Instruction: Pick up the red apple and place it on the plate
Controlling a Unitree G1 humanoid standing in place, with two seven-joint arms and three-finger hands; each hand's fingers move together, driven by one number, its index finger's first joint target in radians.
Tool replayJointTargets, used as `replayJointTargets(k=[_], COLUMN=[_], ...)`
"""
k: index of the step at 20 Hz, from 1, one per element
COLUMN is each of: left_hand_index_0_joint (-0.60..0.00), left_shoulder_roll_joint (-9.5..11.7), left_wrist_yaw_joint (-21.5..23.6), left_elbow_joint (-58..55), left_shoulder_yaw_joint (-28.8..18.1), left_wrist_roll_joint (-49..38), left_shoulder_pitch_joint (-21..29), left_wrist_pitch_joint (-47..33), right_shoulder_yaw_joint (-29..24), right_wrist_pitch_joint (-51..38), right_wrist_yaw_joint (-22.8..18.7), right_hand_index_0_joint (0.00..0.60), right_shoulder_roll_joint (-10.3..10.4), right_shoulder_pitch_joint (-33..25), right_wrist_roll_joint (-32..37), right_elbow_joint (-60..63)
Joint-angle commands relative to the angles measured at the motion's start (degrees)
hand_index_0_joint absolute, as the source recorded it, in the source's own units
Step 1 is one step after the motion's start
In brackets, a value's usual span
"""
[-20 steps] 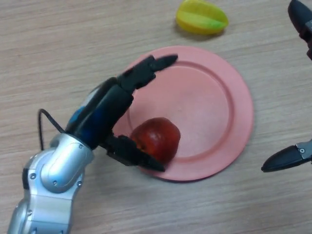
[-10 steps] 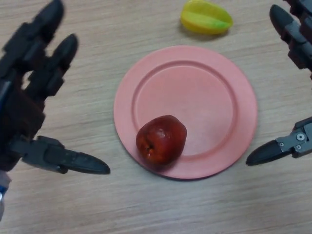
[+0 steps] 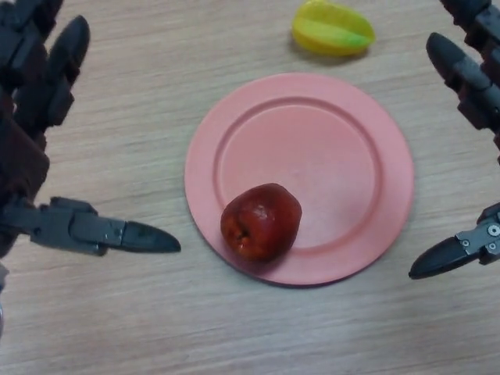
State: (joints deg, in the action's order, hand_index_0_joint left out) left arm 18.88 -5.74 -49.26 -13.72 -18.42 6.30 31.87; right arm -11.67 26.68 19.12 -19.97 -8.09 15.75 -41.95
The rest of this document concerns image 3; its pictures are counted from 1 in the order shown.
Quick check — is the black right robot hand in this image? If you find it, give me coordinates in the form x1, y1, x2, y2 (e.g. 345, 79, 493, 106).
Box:
409, 0, 500, 280

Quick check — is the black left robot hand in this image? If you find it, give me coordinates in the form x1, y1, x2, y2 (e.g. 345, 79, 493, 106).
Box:
0, 0, 182, 259

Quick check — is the red apple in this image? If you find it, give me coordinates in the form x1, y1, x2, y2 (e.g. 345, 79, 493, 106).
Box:
220, 182, 304, 263

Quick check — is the pink round plate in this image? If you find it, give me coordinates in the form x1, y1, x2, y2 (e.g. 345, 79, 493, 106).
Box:
184, 73, 415, 288

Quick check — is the yellow green starfruit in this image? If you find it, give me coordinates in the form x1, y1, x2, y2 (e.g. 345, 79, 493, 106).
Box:
291, 0, 377, 58

